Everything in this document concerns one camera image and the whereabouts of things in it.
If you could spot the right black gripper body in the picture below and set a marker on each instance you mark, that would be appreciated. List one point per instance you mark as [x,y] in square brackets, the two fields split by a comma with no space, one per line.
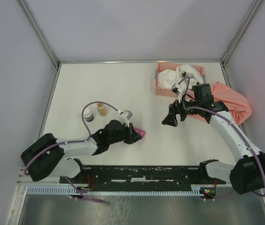
[183,112]

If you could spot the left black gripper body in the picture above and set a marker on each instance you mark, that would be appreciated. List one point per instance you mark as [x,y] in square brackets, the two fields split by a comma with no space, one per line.
[123,136]

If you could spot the pink weekly pill organizer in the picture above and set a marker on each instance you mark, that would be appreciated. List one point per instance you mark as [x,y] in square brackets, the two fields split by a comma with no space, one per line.
[141,132]

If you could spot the amber pill bottle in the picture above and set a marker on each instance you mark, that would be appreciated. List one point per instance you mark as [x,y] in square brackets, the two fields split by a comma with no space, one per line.
[101,109]

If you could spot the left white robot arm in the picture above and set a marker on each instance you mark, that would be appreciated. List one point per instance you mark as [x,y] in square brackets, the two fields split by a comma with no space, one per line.
[50,155]

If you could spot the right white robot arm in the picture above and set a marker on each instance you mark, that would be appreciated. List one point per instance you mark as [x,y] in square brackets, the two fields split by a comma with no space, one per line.
[248,172]

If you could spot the white cap pill bottle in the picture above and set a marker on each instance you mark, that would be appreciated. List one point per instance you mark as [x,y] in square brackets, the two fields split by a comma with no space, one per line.
[88,116]

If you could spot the black white cloth in basket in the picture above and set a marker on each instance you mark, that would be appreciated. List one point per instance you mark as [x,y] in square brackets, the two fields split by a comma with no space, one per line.
[187,70]

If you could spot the pink plastic basket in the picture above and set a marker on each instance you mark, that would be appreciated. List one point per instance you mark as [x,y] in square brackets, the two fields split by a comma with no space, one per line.
[161,66]

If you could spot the salmon pink cloth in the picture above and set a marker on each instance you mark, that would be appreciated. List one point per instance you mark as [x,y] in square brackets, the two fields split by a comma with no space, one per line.
[237,104]

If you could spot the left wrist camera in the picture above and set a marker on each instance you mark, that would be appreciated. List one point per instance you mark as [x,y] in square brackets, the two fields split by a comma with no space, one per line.
[124,117]

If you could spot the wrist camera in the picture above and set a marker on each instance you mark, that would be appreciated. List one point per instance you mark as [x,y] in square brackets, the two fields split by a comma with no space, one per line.
[180,88]
[124,117]

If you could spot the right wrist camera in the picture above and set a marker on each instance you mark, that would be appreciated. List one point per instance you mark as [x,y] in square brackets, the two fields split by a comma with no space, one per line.
[180,88]

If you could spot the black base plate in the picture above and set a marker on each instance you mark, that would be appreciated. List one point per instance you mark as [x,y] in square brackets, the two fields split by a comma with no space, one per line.
[133,178]

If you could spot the right aluminium frame post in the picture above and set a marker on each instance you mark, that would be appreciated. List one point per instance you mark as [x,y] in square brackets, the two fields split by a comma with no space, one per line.
[239,34]

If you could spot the aluminium frame post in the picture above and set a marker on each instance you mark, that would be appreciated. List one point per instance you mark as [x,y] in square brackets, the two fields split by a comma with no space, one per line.
[23,4]
[239,34]

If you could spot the left aluminium frame post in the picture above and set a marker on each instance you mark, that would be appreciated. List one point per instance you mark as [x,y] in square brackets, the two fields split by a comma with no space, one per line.
[23,4]

